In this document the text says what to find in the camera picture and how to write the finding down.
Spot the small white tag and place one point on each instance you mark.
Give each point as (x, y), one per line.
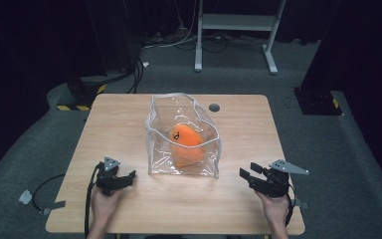
(145, 63)

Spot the grey tape piece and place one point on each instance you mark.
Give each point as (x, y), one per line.
(25, 197)

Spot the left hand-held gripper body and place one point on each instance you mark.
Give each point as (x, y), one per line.
(107, 177)

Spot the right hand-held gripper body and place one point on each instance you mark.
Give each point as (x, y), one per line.
(277, 182)

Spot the grey flat bracket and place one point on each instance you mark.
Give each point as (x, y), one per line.
(301, 204)
(53, 206)

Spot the orange plush toy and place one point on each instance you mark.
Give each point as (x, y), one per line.
(187, 142)

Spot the black base with striped tape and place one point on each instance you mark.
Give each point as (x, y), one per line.
(83, 94)

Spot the grey table grommet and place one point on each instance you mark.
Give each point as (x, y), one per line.
(214, 107)

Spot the white metal stand frame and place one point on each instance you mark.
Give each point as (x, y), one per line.
(235, 23)

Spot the black stand base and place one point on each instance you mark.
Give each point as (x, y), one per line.
(316, 103)

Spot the person's right hand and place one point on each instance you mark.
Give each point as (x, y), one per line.
(275, 209)

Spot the clear plastic bag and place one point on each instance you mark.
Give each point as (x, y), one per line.
(182, 109)

